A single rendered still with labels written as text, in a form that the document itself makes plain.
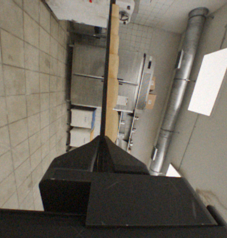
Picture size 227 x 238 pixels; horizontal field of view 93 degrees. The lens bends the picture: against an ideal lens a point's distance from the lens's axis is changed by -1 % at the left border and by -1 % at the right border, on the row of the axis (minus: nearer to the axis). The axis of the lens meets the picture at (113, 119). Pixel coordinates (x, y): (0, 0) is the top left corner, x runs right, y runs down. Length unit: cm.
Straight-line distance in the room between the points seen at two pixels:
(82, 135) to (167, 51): 360
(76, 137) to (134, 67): 240
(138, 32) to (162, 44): 81
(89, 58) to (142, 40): 185
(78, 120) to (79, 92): 81
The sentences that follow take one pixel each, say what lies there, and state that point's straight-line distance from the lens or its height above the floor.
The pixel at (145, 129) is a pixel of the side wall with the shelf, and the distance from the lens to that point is 416.
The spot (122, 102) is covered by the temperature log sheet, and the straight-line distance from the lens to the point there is 279.
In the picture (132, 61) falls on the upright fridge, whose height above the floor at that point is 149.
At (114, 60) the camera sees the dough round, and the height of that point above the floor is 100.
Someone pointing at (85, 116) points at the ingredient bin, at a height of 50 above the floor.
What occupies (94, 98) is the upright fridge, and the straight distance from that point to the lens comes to 277.
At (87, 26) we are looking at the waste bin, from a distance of 349.
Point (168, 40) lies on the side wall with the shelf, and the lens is 432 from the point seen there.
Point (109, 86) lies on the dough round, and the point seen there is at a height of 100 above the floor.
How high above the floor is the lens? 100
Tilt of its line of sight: 5 degrees up
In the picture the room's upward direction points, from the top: 97 degrees clockwise
